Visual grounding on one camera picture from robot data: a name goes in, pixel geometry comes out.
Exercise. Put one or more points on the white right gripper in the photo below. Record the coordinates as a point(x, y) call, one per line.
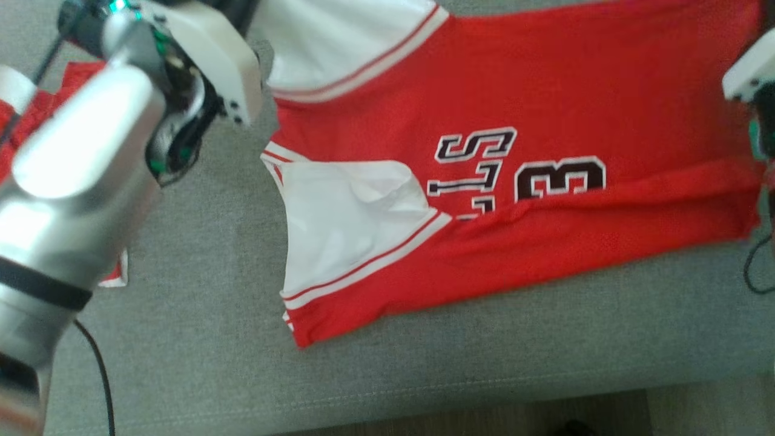
point(754, 72)

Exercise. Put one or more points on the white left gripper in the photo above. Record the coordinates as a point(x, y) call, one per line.
point(218, 54)

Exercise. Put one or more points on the red Bulls basketball jersey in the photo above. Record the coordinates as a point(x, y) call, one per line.
point(545, 91)

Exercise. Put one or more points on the red shorts with white trim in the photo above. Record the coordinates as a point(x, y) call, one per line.
point(33, 121)

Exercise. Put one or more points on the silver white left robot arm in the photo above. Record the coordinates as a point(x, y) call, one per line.
point(79, 151)

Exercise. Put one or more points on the grey sofa chaise seat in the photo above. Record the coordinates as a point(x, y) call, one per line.
point(212, 333)

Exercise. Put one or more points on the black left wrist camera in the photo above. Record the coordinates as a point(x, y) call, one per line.
point(85, 27)

